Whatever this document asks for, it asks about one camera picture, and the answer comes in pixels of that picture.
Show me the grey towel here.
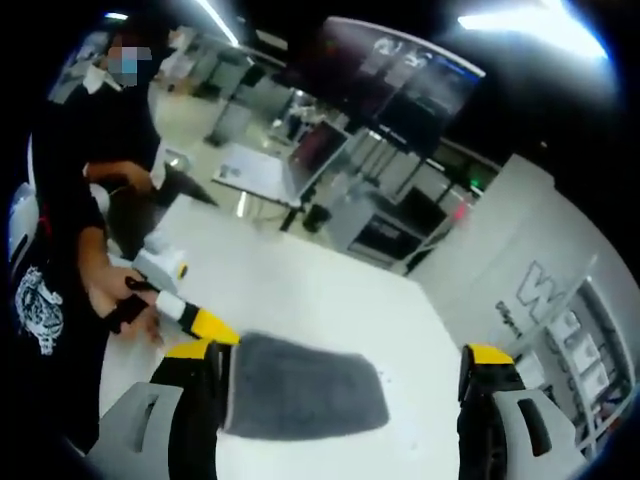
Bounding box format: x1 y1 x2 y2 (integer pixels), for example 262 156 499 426
222 329 391 444

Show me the person's left hand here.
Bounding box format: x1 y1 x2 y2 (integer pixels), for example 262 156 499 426
97 266 167 345

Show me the row of white storage bins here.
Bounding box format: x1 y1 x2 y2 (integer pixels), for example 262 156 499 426
519 319 617 402

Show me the white desk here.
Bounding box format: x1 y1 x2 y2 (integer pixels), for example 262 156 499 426
212 142 307 209

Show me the grey metal shelving rack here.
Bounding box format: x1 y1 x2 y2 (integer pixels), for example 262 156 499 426
517 254 634 451

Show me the white worn device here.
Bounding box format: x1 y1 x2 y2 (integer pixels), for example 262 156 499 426
9 182 39 264

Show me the black waste bin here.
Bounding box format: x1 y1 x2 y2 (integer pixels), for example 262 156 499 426
302 203 332 234

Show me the person's black clothed torso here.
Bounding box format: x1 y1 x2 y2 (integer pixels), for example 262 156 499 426
9 29 167 451

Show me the grey machine cabinet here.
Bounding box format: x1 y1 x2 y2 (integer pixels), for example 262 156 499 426
332 193 447 262

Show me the curved computer monitor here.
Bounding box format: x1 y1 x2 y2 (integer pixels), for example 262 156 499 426
287 122 352 197

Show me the long ceiling light strip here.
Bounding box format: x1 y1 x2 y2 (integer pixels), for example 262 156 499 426
457 8 609 57
193 0 240 42

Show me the large dark display screen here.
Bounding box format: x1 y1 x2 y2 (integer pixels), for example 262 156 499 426
294 17 487 152

